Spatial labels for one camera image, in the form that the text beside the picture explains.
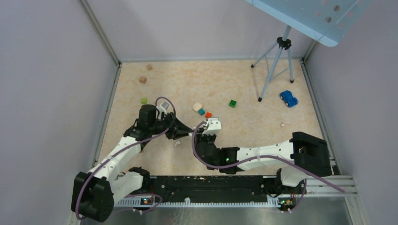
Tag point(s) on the grey tripod stand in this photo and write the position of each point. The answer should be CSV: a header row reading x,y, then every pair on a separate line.
x,y
283,44

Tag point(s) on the near wooden cube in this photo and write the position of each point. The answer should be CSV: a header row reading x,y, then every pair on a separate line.
x,y
143,79

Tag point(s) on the blue toy car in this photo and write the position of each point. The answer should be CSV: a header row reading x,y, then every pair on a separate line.
x,y
288,98

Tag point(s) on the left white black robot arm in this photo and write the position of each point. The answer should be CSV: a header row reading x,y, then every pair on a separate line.
x,y
95,192

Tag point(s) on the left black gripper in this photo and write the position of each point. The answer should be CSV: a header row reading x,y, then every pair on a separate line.
x,y
178,129

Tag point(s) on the light blue perforated panel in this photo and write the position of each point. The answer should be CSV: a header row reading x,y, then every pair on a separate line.
x,y
325,21

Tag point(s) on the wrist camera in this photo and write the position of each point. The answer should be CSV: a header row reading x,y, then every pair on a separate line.
x,y
163,107
212,126

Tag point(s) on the far wooden cube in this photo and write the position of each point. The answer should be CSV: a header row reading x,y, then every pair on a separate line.
x,y
149,67

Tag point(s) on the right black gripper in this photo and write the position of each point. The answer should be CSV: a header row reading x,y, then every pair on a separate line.
x,y
199,138

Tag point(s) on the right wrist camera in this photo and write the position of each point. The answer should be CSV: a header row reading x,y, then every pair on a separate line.
x,y
212,126

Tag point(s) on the beige rounded block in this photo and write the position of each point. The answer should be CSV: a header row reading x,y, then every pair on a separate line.
x,y
197,106

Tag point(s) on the teal small cube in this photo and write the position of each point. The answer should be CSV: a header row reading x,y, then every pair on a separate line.
x,y
201,112

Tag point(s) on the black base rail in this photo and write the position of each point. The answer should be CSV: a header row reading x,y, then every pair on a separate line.
x,y
218,189

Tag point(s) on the wooden cube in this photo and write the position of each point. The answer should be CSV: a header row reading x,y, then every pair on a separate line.
x,y
149,67
143,79

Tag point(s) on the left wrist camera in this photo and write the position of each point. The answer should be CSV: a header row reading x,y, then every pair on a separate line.
x,y
163,107

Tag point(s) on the dark green toy brick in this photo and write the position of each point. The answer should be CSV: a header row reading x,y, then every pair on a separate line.
x,y
232,104

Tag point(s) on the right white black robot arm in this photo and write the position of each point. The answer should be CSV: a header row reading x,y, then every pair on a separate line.
x,y
300,157

